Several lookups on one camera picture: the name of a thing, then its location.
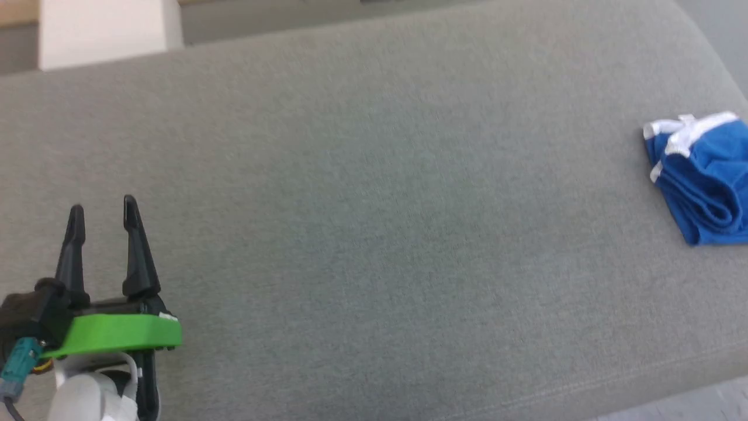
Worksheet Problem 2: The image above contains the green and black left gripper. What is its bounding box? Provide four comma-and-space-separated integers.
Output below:
40, 195, 183, 421

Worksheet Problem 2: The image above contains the blue garment with white trim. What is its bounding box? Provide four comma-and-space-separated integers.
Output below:
642, 111, 748, 247

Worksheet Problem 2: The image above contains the white box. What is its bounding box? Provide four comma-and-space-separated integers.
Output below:
37, 0, 185, 72

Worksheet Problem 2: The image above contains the grey fabric sofa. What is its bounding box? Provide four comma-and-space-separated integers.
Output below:
0, 0, 748, 421

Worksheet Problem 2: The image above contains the teal cable connector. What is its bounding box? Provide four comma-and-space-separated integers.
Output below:
0, 337, 44, 404

